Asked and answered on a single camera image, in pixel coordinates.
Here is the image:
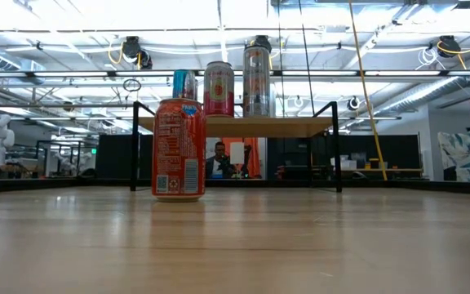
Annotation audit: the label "black aluminium table frame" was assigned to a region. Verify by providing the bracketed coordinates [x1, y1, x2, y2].
[0, 177, 470, 195]

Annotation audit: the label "wooden shelf black metal legs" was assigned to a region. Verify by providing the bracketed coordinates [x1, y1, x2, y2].
[130, 100, 344, 194]

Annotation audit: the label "white rectangular panel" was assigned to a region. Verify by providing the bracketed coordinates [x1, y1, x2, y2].
[229, 141, 246, 166]

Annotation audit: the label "teal and white artwork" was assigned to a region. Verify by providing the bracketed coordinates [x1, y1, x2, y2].
[437, 131, 470, 183]

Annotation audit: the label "yellow cable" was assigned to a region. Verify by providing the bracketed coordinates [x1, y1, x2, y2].
[347, 0, 388, 182]

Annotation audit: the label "red-orange Fanta can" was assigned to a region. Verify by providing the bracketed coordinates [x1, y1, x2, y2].
[151, 97, 207, 203]

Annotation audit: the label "white and red soda can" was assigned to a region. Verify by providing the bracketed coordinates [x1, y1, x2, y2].
[203, 60, 236, 119]

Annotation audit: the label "slim silver can blue tab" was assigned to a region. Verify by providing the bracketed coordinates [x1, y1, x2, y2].
[188, 72, 198, 101]

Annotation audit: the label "dark blue patterned slim can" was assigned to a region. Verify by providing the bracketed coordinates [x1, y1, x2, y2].
[172, 69, 191, 101]

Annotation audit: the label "tall silver can black lid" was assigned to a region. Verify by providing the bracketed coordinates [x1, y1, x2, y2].
[242, 45, 272, 119]

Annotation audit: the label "hanging black cable loop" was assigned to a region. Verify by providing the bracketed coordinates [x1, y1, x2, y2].
[122, 78, 143, 93]

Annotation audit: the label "orange cloth panel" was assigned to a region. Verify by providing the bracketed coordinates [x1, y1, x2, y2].
[218, 137, 262, 180]

